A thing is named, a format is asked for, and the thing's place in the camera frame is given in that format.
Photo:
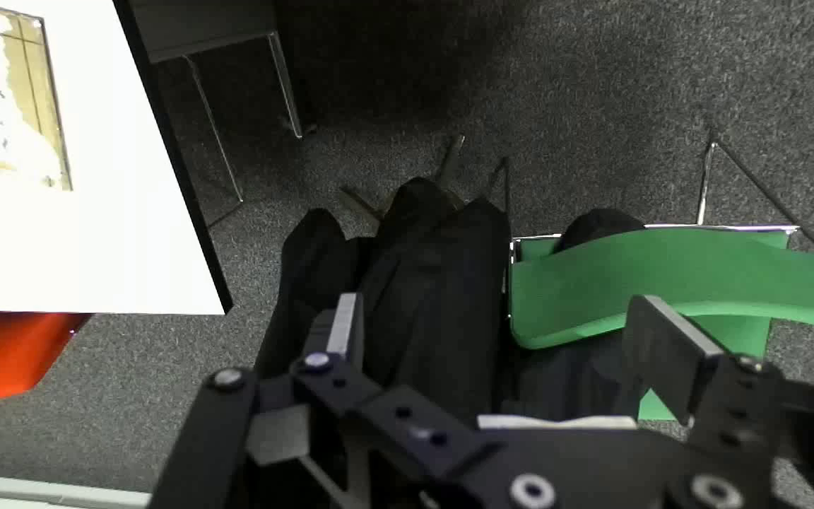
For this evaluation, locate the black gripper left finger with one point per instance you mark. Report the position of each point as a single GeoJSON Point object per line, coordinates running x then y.
{"type": "Point", "coordinates": [341, 328]}

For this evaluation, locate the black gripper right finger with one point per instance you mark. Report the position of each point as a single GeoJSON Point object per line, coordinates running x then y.
{"type": "Point", "coordinates": [671, 348]}

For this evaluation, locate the long black jacket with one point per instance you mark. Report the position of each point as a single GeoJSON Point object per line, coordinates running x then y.
{"type": "Point", "coordinates": [437, 291]}

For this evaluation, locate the white robot base table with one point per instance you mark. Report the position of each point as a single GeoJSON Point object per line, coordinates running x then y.
{"type": "Point", "coordinates": [30, 489]}

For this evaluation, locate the green chair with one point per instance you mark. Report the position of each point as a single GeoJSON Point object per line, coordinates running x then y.
{"type": "Point", "coordinates": [634, 272]}

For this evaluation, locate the red chair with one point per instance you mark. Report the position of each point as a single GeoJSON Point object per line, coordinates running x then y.
{"type": "Point", "coordinates": [2, 354]}

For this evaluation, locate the white table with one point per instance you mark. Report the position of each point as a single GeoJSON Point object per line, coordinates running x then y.
{"type": "Point", "coordinates": [125, 236]}

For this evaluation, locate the printed paper sheet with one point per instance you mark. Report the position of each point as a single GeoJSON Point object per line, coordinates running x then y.
{"type": "Point", "coordinates": [12, 103]}

